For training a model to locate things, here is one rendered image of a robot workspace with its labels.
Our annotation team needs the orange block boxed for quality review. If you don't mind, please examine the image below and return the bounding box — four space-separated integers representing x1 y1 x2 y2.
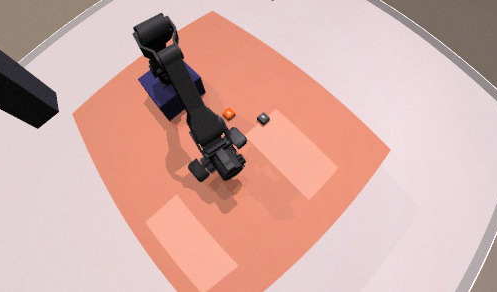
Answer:
222 108 235 121

